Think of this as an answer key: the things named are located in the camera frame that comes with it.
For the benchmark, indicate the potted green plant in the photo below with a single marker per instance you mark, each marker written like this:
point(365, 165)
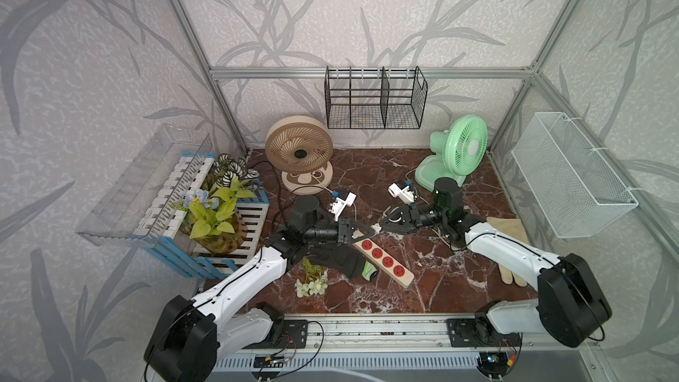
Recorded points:
point(212, 219)

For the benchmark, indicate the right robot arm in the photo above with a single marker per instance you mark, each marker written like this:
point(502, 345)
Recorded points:
point(570, 305)

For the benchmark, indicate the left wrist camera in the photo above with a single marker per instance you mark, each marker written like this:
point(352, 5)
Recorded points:
point(342, 200)

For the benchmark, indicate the beige round desk fan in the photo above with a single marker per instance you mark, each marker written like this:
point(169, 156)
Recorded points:
point(301, 148)

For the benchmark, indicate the green desk fan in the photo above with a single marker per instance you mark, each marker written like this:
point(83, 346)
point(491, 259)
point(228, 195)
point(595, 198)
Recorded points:
point(456, 153)

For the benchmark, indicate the blue white wooden crate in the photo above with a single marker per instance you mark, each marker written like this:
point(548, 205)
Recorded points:
point(191, 260)

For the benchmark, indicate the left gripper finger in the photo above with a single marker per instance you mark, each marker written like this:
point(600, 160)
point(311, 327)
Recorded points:
point(359, 237)
point(363, 223)

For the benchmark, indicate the clear plastic tray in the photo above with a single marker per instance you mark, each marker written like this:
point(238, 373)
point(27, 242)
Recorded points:
point(139, 207)

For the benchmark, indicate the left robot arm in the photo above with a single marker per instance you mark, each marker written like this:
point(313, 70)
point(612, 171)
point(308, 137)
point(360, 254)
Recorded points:
point(192, 335)

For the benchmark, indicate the black work glove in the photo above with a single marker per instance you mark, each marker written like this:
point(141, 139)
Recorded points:
point(345, 259)

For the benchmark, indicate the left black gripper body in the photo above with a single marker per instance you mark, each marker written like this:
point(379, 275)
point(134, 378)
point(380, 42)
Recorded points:
point(320, 233)

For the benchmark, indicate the striped leaf plant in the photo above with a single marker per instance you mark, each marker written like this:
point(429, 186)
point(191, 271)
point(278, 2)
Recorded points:
point(226, 169)

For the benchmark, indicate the black wire basket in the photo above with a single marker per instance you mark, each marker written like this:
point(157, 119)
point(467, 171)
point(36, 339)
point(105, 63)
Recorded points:
point(375, 99)

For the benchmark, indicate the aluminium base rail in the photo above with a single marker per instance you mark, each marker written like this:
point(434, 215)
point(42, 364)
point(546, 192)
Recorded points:
point(438, 347)

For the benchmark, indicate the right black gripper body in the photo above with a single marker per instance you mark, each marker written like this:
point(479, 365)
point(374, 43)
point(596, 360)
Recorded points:
point(429, 217)

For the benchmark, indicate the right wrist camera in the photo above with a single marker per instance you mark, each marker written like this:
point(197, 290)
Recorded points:
point(403, 190)

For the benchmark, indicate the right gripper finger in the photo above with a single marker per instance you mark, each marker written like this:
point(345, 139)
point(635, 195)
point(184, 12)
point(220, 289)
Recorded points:
point(400, 228)
point(398, 214)

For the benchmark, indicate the beige power strip red sockets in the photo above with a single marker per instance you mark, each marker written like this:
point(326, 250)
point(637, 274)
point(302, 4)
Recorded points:
point(385, 262)

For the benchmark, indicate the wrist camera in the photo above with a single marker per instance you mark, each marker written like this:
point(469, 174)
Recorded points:
point(342, 200)
point(403, 190)

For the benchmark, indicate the white artificial flower sprig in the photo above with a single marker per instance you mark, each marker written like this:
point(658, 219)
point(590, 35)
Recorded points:
point(316, 280)

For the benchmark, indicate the white wire basket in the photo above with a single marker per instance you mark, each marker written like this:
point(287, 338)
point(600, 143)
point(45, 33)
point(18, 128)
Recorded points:
point(575, 187)

